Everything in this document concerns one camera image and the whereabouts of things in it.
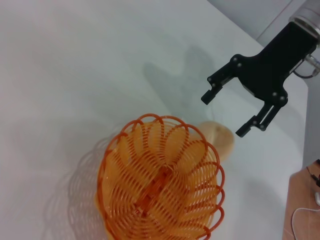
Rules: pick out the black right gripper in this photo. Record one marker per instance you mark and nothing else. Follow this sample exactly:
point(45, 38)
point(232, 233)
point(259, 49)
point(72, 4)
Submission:
point(270, 72)

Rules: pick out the cream peach-shaped bun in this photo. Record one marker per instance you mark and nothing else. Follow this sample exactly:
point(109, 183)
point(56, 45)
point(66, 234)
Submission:
point(221, 140)

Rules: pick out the wooden desk surface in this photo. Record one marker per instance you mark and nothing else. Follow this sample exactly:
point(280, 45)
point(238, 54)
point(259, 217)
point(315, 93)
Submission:
point(300, 190)

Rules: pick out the small white device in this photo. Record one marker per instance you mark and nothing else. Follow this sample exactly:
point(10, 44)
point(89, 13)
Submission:
point(317, 198)

